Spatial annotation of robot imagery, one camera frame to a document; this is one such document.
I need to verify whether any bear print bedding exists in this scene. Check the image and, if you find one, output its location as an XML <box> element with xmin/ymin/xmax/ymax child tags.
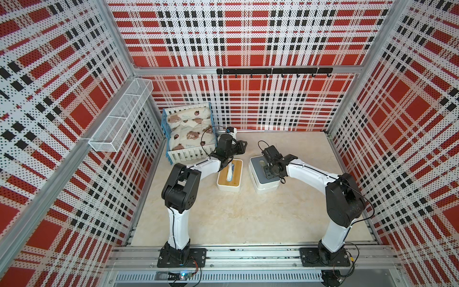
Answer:
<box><xmin>166</xmin><ymin>107</ymin><xmax>216</xmax><ymax>151</ymax></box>

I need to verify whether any blue white toy crib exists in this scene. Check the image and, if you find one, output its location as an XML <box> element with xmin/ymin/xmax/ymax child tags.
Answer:
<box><xmin>161</xmin><ymin>104</ymin><xmax>217</xmax><ymax>165</ymax></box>

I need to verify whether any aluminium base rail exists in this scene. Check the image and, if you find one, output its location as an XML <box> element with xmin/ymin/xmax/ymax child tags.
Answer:
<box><xmin>102</xmin><ymin>242</ymin><xmax>407</xmax><ymax>287</ymax></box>

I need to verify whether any grey tissue box lid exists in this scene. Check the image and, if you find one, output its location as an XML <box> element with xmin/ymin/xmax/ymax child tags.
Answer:
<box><xmin>250</xmin><ymin>155</ymin><xmax>280</xmax><ymax>186</ymax></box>

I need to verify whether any bamboo tissue box lid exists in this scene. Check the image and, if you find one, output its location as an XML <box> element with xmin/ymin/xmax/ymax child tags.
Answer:
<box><xmin>218</xmin><ymin>158</ymin><xmax>243</xmax><ymax>187</ymax></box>

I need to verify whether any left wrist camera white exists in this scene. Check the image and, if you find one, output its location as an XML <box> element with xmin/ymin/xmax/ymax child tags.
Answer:
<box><xmin>225</xmin><ymin>127</ymin><xmax>237</xmax><ymax>139</ymax></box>

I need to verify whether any blue tissue paper pack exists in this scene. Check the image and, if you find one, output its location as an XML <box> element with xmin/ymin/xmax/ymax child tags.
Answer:
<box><xmin>226</xmin><ymin>163</ymin><xmax>234</xmax><ymax>182</ymax></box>

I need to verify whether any white wire basket shelf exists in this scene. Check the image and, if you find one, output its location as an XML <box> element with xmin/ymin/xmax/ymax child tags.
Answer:
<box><xmin>88</xmin><ymin>78</ymin><xmax>153</xmax><ymax>153</ymax></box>

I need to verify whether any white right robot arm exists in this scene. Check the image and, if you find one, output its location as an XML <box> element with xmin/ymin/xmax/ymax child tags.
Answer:
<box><xmin>262</xmin><ymin>145</ymin><xmax>366</xmax><ymax>267</ymax></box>

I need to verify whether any black hook rail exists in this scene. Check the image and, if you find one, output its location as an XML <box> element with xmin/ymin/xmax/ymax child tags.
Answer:
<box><xmin>216</xmin><ymin>68</ymin><xmax>333</xmax><ymax>76</ymax></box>

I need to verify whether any white tissue box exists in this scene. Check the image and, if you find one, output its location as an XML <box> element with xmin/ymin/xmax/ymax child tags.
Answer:
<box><xmin>249</xmin><ymin>169</ymin><xmax>280</xmax><ymax>194</ymax></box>

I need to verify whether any white tissue box base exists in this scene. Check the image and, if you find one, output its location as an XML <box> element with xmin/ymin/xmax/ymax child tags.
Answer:
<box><xmin>216</xmin><ymin>158</ymin><xmax>245</xmax><ymax>193</ymax></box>

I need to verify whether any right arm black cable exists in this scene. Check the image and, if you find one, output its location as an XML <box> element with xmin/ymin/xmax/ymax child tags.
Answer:
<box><xmin>257</xmin><ymin>139</ymin><xmax>375</xmax><ymax>281</ymax></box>

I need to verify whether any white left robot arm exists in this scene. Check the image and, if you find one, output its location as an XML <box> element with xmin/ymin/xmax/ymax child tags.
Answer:
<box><xmin>157</xmin><ymin>133</ymin><xmax>247</xmax><ymax>268</ymax></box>

